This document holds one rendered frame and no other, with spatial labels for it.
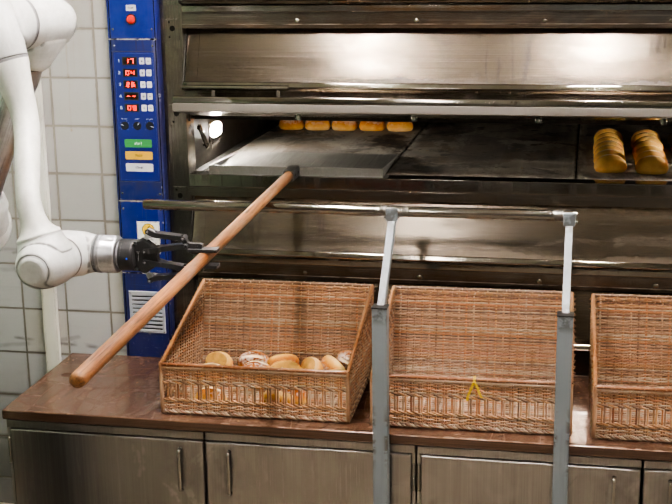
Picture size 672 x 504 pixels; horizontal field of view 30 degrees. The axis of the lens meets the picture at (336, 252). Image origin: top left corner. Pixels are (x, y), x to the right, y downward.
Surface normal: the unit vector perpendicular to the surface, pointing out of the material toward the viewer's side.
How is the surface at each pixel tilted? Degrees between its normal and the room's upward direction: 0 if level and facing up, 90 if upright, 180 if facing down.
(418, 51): 70
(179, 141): 90
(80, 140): 90
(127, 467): 90
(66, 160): 90
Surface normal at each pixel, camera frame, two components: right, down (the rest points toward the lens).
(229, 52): -0.18, -0.10
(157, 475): -0.19, 0.24
